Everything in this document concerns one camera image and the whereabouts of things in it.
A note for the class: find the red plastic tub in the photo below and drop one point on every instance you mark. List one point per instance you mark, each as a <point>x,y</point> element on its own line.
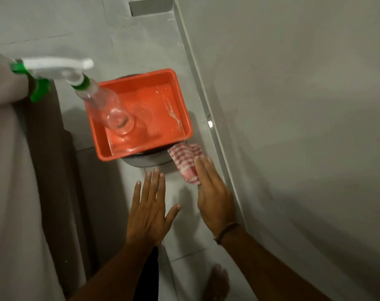
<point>165,109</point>

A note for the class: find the person's right fingers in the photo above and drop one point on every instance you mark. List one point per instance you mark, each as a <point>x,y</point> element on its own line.
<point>205,172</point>

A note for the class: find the person's left hand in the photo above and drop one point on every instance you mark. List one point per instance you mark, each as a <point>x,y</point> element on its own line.
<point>146,219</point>

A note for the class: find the person's left forearm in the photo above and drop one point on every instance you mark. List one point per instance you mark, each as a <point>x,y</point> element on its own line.
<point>114,272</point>

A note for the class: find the person's left thumb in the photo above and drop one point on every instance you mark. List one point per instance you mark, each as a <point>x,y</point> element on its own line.
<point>173,211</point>

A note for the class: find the red white checkered cloth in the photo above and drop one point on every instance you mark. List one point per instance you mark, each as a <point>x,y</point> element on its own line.
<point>185,162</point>

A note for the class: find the small metal wall fitting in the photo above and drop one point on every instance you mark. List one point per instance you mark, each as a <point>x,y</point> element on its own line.
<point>210,123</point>

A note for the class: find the person's bare foot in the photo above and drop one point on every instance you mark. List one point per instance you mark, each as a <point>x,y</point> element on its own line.
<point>216,283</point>

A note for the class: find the person's black garment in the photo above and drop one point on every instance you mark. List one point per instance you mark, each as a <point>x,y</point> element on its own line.
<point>147,275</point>

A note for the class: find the person's left little finger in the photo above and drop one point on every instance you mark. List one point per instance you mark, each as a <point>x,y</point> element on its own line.
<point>136,194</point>

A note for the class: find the clear spray bottle green trigger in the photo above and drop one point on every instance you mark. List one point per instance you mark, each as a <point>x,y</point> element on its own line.
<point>105,103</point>

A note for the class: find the person's left middle finger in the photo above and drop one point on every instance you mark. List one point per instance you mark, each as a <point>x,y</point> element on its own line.
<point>153,184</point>

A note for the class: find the person's right hand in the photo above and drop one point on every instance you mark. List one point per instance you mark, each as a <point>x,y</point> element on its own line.
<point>215,203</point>

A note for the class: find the person's right forearm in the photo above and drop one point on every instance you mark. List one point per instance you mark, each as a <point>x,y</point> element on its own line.
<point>265,266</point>

